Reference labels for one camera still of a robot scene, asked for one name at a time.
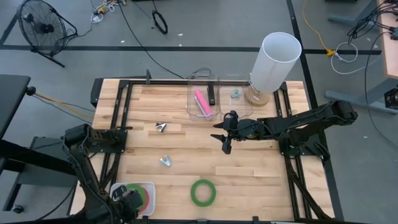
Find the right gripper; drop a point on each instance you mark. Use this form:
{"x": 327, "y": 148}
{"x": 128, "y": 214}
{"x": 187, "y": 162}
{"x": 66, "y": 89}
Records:
{"x": 245, "y": 129}

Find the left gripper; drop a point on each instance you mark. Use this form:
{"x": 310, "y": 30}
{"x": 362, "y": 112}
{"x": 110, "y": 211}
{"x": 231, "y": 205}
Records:
{"x": 129, "y": 205}

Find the red tape roll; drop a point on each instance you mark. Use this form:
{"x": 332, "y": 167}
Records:
{"x": 147, "y": 199}

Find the green masking tape roll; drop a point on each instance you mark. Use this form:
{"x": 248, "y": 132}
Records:
{"x": 135, "y": 186}
{"x": 194, "y": 197}

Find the pink stapler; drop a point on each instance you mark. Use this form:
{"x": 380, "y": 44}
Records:
{"x": 203, "y": 104}

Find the silver binder clip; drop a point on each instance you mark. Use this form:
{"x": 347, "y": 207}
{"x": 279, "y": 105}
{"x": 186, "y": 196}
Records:
{"x": 160, "y": 127}

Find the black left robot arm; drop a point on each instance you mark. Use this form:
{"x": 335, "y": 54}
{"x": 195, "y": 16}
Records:
{"x": 90, "y": 186}

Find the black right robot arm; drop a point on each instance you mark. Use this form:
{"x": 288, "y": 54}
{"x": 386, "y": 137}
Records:
{"x": 304, "y": 124}

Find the teal staple remover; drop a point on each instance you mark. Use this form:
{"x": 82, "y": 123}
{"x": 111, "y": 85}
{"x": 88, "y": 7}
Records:
{"x": 236, "y": 93}

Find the white plastic tray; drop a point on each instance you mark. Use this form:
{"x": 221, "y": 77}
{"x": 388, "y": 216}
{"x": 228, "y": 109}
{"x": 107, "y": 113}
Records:
{"x": 150, "y": 186}

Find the clear plastic bin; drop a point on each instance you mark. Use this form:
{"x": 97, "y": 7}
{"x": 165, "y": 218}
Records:
{"x": 194, "y": 113}
{"x": 244, "y": 109}

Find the short black bar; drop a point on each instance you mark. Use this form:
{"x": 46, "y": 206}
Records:
{"x": 211, "y": 93}

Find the white shade wooden base lamp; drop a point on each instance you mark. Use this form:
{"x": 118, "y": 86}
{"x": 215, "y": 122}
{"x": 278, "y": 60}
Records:
{"x": 270, "y": 68}

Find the grey black cart base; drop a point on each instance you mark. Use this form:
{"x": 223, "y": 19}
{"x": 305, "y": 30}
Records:
{"x": 46, "y": 177}

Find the black caster wheel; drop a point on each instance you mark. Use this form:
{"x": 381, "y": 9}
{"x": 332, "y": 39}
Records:
{"x": 17, "y": 209}

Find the grey desk leg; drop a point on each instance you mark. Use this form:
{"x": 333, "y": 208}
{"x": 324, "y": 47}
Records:
{"x": 342, "y": 19}
{"x": 348, "y": 97}

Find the black side table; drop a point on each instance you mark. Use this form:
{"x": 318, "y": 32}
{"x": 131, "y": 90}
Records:
{"x": 12, "y": 99}

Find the small black box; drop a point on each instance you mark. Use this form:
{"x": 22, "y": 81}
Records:
{"x": 391, "y": 99}

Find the wooden desk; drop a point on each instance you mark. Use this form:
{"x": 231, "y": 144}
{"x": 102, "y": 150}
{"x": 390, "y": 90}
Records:
{"x": 392, "y": 53}

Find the black floor fan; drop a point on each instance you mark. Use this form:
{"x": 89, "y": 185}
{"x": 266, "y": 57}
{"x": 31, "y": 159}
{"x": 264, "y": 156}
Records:
{"x": 43, "y": 28}

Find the black aluminium table frame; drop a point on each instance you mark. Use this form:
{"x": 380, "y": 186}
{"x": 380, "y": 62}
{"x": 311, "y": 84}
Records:
{"x": 161, "y": 82}

